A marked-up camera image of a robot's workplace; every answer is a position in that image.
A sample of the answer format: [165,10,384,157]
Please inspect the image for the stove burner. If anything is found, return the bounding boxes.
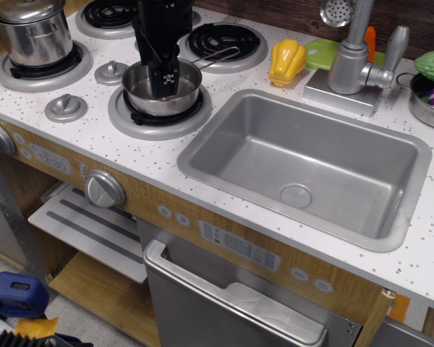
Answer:
[75,0,138,40]
[179,22,268,74]
[0,41,93,93]
[108,86,212,141]

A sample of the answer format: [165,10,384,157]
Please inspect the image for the lower grey stovetop knob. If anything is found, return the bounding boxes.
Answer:
[44,94,88,123]

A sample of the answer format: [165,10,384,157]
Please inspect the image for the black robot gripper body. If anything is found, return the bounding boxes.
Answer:
[132,1,194,74]

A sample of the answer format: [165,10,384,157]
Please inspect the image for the steel skimmer ladle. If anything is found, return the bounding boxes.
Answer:
[320,0,355,27]

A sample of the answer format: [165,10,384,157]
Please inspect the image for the centre oven dial knob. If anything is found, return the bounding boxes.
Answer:
[84,169,126,208]

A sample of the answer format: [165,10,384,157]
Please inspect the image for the steel pot with lid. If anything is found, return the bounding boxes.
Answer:
[0,0,73,68]

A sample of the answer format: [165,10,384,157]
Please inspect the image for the back right stove burner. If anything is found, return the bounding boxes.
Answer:
[179,22,268,74]

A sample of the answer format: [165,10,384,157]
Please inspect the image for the yellow toy bell pepper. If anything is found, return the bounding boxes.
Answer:
[268,38,307,87]

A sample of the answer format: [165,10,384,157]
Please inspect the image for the small steel frying pan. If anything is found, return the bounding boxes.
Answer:
[122,46,241,117]

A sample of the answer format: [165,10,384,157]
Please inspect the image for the back left stove burner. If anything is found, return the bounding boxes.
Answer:
[75,0,138,40]

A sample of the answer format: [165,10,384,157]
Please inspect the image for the front right stove burner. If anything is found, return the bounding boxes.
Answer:
[108,86,212,141]

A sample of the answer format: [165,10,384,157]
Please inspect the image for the grey plastic sink basin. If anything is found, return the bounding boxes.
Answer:
[177,90,432,252]

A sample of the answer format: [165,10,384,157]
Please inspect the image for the orange toy carrot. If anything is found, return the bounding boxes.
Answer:
[365,26,376,62]

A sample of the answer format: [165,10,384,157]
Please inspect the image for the upper grey stovetop knob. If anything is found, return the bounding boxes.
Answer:
[94,60,128,86]

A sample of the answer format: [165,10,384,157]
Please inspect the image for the oven clock display panel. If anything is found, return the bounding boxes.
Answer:
[29,142,72,176]

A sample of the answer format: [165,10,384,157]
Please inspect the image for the blue clamp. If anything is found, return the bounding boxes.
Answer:
[0,272,50,318]

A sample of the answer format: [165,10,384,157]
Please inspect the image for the silver dishwasher door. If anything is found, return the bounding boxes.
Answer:
[144,239,362,346]

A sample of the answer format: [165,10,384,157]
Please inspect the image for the white oven rack shelf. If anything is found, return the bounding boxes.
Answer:
[28,184,147,283]

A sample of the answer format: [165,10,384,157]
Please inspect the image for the front left stove burner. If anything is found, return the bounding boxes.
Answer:
[0,41,93,93]

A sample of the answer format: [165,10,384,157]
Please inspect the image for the green toy cutting board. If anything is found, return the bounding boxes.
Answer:
[303,38,387,72]

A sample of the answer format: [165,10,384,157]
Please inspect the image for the dishwasher control panel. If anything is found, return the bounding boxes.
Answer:
[198,220,282,272]

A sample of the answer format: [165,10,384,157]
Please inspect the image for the grey oven door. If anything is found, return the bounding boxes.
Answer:
[0,169,50,282]

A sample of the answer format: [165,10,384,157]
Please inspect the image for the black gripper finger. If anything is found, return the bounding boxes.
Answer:
[148,59,180,99]

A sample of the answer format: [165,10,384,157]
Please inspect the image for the grey stovetop knob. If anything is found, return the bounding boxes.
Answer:
[44,94,88,123]
[94,60,128,86]

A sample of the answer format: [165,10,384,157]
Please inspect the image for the silver toy faucet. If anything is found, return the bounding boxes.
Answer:
[303,1,409,117]

